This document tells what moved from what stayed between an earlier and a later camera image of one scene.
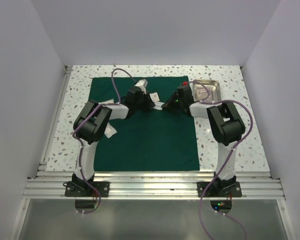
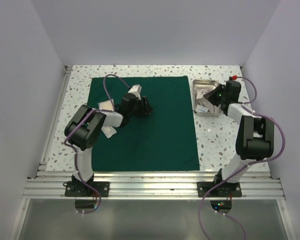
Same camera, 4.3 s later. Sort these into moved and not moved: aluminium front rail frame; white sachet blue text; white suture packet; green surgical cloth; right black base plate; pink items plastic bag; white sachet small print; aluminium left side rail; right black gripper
Moved: white sachet blue text; right black gripper; white sachet small print
Not moved: right black base plate; aluminium front rail frame; pink items plastic bag; aluminium left side rail; white suture packet; green surgical cloth
